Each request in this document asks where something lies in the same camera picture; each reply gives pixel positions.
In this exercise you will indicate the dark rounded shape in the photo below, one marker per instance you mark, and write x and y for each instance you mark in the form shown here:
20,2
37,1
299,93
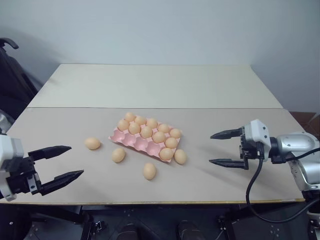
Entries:
131,231
190,230

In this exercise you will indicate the black table frame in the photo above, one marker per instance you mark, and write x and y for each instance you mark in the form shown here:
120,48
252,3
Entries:
155,217

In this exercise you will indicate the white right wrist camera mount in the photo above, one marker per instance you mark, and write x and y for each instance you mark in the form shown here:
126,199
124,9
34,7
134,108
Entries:
256,132

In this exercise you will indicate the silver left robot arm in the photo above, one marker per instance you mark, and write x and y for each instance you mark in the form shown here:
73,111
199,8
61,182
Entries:
5,120

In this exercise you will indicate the pink egg tray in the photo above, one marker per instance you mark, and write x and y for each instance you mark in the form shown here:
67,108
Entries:
130,141

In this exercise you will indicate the tan egg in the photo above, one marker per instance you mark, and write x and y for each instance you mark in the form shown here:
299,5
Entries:
171,142
118,155
123,124
140,120
159,137
92,143
146,131
152,123
180,156
166,153
130,116
164,128
134,127
175,133
149,171

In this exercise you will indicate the black chair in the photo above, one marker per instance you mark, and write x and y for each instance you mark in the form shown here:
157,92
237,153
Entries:
15,85

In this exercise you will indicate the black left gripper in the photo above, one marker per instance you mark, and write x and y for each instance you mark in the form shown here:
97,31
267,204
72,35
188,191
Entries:
25,178

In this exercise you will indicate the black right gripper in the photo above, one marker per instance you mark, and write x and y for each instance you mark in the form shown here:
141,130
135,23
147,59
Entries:
250,151

